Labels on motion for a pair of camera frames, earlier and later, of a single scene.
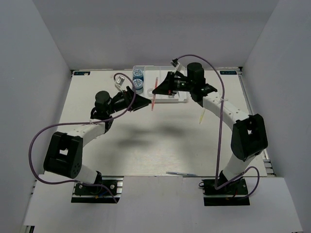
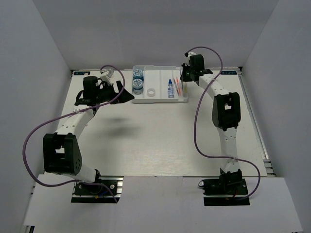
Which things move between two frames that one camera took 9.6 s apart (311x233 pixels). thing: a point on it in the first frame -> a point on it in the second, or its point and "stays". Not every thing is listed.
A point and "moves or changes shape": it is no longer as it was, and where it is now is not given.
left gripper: x=128 y=96 -> x=124 y=96
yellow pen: x=201 y=116 moves or changes shape
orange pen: x=153 y=99 moves or changes shape
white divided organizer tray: x=153 y=74 stays
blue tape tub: x=137 y=73 stays
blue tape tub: x=138 y=84 stays
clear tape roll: x=149 y=92 stays
